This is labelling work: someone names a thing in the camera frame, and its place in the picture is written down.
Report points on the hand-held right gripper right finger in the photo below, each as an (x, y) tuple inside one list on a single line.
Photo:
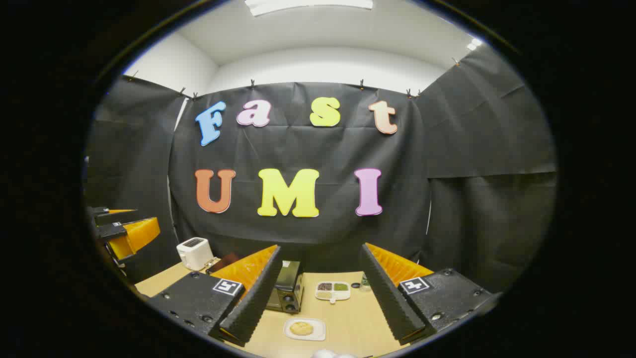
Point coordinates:
[(390, 298)]

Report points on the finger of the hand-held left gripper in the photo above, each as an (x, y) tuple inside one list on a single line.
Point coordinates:
[(114, 219), (112, 232)]

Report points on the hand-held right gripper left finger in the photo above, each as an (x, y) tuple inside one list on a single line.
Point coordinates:
[(253, 298)]

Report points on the black electric oven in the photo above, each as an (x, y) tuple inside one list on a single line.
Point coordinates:
[(288, 281)]

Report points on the round yellow bun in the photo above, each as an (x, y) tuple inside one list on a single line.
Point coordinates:
[(301, 328)]

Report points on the clear plastic bottle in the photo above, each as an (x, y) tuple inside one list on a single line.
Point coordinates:
[(365, 283)]

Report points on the white divided grain dish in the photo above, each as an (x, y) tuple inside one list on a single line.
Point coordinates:
[(333, 294)]

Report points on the white square plate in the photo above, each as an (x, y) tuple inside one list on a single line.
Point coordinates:
[(318, 330)]

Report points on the white toaster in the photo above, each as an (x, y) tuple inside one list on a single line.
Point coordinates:
[(195, 253)]

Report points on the black backdrop cloth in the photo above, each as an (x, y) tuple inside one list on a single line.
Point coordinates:
[(308, 149)]

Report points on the row of black cloth clips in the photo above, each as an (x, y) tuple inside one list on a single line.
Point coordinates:
[(252, 82)]

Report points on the small ceiling light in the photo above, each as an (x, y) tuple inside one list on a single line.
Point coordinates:
[(474, 44)]

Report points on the long ceiling light panel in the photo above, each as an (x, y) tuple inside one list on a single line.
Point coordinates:
[(308, 5)]

